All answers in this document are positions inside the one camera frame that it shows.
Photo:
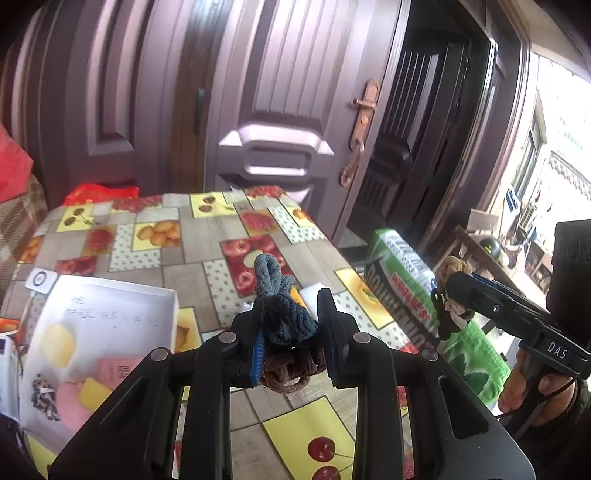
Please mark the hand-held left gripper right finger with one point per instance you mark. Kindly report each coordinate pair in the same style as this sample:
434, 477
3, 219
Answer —
337, 332

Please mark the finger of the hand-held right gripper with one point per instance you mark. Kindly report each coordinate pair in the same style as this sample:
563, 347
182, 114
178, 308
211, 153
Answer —
471, 295
517, 295

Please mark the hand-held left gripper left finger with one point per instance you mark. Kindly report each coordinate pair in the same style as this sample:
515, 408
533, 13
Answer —
258, 355

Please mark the pink tissue pack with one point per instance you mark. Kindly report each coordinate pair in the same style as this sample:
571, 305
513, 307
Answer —
117, 369

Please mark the white cardboard box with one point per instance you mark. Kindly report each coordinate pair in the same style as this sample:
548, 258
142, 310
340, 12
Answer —
106, 300

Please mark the yellow and green sponge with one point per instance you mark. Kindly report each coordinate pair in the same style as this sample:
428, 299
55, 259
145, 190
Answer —
94, 392

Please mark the pale yellow hexagonal sponge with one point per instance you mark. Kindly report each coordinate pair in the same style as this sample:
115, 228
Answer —
57, 344

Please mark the person's right forearm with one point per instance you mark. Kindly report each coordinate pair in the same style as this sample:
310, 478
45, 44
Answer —
568, 443

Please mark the person's right hand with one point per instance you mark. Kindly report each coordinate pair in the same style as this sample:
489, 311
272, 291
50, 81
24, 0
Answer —
510, 387

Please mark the white foam block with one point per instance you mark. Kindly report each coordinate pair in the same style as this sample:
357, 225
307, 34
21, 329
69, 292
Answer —
311, 291

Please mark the black helmet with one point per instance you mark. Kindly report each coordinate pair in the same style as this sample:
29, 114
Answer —
489, 246

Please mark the green gum pack pillow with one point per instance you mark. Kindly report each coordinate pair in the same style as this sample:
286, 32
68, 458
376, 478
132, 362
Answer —
461, 364

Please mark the fruit print tablecloth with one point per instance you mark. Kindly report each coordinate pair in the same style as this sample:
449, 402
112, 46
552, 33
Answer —
184, 258

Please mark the black metal gate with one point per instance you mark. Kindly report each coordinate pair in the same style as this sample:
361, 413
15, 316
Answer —
415, 138

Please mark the orange plastic bag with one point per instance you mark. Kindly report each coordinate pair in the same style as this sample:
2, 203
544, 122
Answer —
97, 193

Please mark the purple panelled door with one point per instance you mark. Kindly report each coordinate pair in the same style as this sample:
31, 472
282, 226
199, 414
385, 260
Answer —
300, 69

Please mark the brown plaid cushion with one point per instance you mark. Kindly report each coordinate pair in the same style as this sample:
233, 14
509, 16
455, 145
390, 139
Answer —
18, 230

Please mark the dark brown door leaf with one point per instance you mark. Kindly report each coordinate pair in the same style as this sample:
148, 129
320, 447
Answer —
115, 92

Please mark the red cloth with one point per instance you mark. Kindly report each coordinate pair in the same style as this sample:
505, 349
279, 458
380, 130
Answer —
14, 166

